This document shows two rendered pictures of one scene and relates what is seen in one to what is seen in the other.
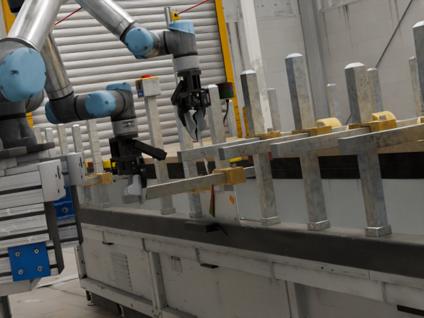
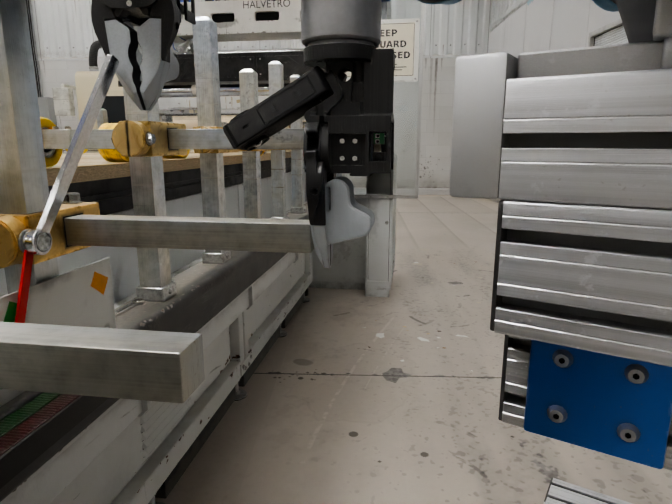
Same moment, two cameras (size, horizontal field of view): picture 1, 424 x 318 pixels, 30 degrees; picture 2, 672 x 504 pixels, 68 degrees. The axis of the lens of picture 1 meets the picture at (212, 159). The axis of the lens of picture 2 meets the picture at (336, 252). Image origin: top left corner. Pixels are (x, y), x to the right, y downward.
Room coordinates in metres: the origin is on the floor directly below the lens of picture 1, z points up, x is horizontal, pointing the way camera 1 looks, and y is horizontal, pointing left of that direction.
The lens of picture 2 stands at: (2.77, 0.53, 0.94)
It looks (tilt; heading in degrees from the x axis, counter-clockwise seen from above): 12 degrees down; 215
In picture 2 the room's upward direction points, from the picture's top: straight up
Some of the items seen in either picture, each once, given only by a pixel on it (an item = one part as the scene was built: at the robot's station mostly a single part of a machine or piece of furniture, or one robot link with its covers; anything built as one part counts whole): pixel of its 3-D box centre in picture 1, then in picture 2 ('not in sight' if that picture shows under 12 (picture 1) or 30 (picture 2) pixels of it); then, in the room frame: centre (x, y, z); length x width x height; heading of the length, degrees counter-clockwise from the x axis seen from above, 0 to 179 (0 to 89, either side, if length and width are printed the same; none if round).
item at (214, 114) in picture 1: (221, 159); (20, 182); (2.54, -0.03, 0.90); 0.04 x 0.04 x 0.48; 26
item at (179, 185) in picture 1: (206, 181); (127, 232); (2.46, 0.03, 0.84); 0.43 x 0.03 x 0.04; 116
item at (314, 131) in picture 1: (310, 137); (215, 140); (2.07, -0.26, 0.95); 0.14 x 0.06 x 0.05; 26
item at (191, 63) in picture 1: (187, 64); not in sight; (2.42, 0.03, 1.21); 0.08 x 0.08 x 0.05
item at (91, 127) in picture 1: (96, 156); not in sight; (3.66, 0.53, 0.94); 0.04 x 0.04 x 0.48; 26
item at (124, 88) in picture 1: (120, 101); not in sight; (2.35, 0.24, 1.13); 0.09 x 0.08 x 0.11; 159
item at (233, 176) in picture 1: (228, 175); (40, 231); (2.52, -0.04, 0.85); 0.14 x 0.06 x 0.05; 26
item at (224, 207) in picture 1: (217, 206); (39, 333); (2.55, 0.00, 0.75); 0.26 x 0.01 x 0.10; 26
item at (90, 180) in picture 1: (91, 181); not in sight; (3.60, 0.56, 0.84); 0.44 x 0.03 x 0.04; 116
